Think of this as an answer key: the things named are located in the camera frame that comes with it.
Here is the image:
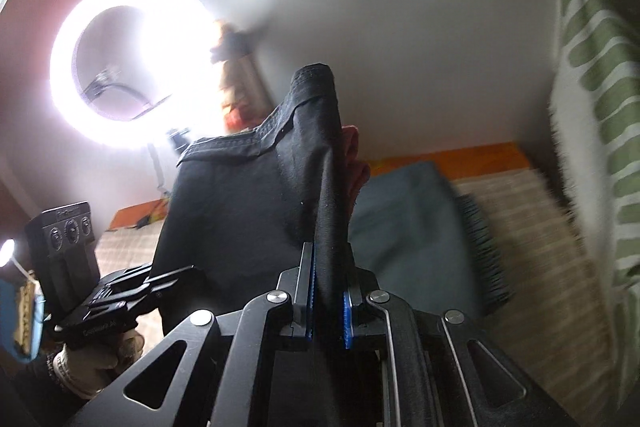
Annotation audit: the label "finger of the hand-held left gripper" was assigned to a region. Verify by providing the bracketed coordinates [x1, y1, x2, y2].
[100, 263, 155, 292]
[87, 266, 202, 309]

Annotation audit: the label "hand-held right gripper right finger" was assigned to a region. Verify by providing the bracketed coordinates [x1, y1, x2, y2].
[343, 269, 566, 427]

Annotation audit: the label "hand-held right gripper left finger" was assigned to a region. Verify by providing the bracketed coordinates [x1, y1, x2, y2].
[65, 243, 315, 427]

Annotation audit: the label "black pants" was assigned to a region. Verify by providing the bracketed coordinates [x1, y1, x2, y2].
[152, 63, 373, 427]

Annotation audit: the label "person's left forearm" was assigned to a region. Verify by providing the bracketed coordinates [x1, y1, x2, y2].
[0, 349, 86, 427]

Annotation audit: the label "folded grey pants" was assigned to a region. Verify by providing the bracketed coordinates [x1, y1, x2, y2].
[347, 161, 481, 314]

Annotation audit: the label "person's left hand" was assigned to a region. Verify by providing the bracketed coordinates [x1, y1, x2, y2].
[52, 329, 146, 400]

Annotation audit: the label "striped dark cloth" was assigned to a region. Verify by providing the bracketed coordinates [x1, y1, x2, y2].
[457, 194, 513, 308]

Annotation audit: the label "colourful cloth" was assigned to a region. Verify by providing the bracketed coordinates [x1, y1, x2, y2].
[222, 57, 267, 134]

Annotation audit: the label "checkered blanket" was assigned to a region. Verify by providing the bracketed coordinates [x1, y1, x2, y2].
[92, 167, 621, 408]

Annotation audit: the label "green patterned cushion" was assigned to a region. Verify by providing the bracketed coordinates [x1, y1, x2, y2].
[547, 0, 640, 294]

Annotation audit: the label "ring light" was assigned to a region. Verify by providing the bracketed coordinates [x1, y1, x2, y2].
[49, 0, 222, 148]

